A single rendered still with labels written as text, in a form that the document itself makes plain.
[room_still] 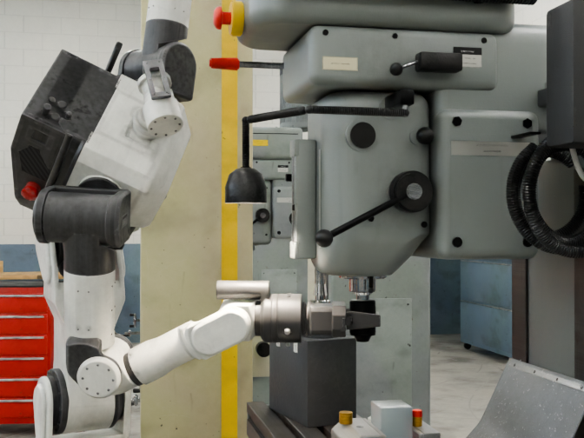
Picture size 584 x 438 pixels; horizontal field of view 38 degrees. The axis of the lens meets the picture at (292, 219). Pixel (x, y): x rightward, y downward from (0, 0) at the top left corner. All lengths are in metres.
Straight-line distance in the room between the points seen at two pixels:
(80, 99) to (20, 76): 9.02
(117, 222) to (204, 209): 1.73
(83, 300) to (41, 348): 4.45
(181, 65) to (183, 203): 1.46
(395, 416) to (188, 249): 1.93
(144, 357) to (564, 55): 0.87
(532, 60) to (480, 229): 0.31
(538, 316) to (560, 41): 0.62
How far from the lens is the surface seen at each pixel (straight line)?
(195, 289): 3.21
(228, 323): 1.50
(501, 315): 9.05
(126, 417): 1.98
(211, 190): 3.21
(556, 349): 1.68
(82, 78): 1.70
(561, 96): 1.31
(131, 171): 1.58
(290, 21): 1.42
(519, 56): 1.56
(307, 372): 1.85
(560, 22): 1.34
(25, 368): 6.03
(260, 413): 2.01
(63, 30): 10.74
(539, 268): 1.72
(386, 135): 1.45
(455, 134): 1.47
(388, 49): 1.45
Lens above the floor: 1.39
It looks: 1 degrees up
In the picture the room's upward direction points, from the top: straight up
